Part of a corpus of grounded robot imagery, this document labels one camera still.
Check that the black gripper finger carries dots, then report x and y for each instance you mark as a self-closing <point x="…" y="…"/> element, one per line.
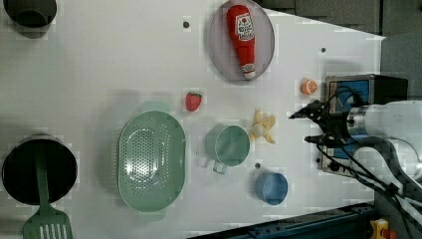
<point x="316" y="139"/>
<point x="311" y="111"/>

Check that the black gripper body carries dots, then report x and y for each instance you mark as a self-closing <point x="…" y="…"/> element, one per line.
<point x="333" y="126"/>

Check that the yellow plush peeled banana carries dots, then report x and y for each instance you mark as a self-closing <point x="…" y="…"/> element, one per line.
<point x="261" y="127"/>

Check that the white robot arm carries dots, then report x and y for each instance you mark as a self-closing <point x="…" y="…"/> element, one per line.
<point x="387" y="141"/>

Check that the black toaster oven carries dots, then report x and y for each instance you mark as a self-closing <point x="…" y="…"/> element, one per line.
<point x="348" y="99"/>

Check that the orange slice toy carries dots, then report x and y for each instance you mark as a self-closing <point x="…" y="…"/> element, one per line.
<point x="309" y="87"/>

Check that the blue cup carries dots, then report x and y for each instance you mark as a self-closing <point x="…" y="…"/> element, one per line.
<point x="271" y="187"/>

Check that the green measuring cup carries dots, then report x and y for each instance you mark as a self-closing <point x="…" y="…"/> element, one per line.
<point x="223" y="146"/>

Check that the grey oval plate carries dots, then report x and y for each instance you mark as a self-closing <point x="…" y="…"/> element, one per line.
<point x="222" y="51"/>

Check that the red plush ketchup bottle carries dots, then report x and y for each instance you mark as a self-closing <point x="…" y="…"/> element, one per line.
<point x="242" y="35"/>

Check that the red toy strawberry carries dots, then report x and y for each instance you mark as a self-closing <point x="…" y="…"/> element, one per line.
<point x="193" y="101"/>

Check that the green colander basket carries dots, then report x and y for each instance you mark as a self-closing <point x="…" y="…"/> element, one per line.
<point x="151" y="155"/>

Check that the green plastic spatula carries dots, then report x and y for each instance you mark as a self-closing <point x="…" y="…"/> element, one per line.
<point x="48" y="222"/>

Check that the dark grey cylindrical cup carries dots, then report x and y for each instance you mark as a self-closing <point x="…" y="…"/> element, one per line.
<point x="31" y="13"/>

